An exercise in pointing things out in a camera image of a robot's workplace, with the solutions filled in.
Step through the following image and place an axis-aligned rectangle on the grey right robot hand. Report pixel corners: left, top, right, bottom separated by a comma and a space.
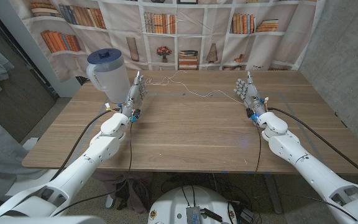
233, 70, 267, 117

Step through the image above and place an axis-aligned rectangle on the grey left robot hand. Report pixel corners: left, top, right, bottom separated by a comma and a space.
122, 70, 148, 118

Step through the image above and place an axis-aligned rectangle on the translucent pitcher with blue lid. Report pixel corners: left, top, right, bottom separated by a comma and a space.
86, 48, 132, 104

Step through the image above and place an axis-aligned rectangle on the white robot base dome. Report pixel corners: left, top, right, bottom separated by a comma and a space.
147, 185, 238, 224

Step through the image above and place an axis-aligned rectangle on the grey tape outline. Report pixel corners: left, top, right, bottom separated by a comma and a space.
68, 91, 328, 169

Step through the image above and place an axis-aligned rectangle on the printed bookshelf backdrop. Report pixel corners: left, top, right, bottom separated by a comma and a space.
9, 0, 326, 82

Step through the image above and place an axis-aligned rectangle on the grey metal table leg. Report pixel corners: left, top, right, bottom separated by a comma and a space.
264, 174, 284, 215

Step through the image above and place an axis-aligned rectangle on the white floor platform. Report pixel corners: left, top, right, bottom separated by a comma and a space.
11, 136, 62, 200

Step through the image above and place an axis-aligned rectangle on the silver finned box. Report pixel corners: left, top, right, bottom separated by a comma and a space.
185, 205, 202, 224

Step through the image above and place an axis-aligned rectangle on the thin white string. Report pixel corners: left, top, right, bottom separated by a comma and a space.
143, 70, 245, 105

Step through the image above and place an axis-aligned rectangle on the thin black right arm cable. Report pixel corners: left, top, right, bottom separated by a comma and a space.
253, 123, 262, 175

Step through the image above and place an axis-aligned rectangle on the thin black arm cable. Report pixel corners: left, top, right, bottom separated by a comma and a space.
52, 119, 134, 217
253, 123, 262, 175

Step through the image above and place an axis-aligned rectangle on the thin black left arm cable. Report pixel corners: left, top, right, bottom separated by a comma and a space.
52, 119, 134, 217

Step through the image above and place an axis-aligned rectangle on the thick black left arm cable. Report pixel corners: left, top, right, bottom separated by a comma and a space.
50, 108, 121, 182

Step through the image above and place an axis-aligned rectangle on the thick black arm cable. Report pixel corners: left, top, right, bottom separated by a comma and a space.
50, 108, 121, 182
266, 106, 358, 186

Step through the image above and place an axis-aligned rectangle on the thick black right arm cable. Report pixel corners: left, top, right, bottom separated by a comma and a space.
266, 106, 358, 186

